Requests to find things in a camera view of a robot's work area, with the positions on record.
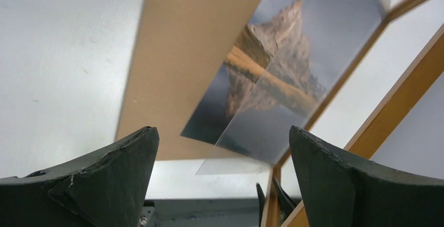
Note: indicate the clear glass pane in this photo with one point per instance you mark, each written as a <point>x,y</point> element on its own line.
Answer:
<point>225,162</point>

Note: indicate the brown wooden photo frame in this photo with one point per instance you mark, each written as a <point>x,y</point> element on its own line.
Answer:
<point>383,82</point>

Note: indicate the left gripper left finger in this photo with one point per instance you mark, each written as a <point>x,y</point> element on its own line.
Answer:
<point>106,187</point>

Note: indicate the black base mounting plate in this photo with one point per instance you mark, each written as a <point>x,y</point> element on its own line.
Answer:
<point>200,212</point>

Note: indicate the mountain landscape photo print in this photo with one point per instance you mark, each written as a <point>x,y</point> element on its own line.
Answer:
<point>284,62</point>

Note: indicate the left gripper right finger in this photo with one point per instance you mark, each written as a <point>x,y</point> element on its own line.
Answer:
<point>340,188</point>

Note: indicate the brown fibreboard backing board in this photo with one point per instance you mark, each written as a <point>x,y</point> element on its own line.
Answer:
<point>180,46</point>

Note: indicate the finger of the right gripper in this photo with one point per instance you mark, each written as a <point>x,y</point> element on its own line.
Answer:
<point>287,204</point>
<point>261,200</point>

